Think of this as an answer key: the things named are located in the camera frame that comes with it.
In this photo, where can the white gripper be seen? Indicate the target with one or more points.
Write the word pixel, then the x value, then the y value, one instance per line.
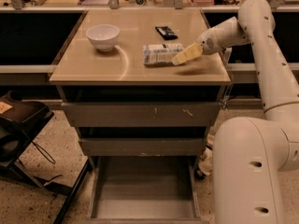
pixel 207 43

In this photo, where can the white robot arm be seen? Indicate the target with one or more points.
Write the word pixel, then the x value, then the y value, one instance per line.
pixel 249 153

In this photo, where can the grey drawer cabinet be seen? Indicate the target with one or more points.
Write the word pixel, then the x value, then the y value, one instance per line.
pixel 88 75

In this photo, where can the top grey drawer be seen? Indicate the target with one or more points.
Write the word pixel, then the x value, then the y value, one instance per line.
pixel 131 115

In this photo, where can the grey drawer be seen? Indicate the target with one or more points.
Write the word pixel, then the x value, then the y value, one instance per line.
pixel 144 190
pixel 142 146
pixel 131 115

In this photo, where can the middle grey drawer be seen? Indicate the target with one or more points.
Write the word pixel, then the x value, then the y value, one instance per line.
pixel 142 146

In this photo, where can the bottom grey drawer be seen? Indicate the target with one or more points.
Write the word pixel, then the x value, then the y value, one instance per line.
pixel 144 190

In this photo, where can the black snack packet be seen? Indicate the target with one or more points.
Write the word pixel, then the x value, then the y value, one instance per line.
pixel 166 33

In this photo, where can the white ceramic bowl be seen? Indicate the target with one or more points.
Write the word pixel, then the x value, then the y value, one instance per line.
pixel 103 37

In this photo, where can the black chair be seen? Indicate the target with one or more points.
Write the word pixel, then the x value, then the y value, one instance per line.
pixel 21 122

